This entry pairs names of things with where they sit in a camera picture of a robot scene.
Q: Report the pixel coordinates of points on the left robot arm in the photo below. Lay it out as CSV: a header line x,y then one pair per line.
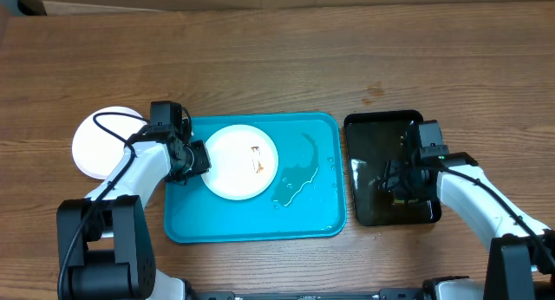
x,y
104,244

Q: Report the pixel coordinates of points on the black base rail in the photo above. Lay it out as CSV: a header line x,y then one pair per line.
x,y
382,294

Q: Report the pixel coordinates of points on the teal plastic serving tray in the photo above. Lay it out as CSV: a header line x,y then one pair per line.
x,y
305,200

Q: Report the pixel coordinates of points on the green yellow sponge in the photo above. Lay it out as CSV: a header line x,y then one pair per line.
x,y
404,199

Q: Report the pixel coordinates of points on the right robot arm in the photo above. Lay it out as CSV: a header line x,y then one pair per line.
x,y
518,244

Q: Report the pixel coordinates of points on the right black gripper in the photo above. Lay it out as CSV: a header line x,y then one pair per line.
x,y
400,188

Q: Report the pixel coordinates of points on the black water tray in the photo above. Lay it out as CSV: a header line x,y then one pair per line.
x,y
371,140

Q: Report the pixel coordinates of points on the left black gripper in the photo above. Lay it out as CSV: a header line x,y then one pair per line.
x,y
203,166

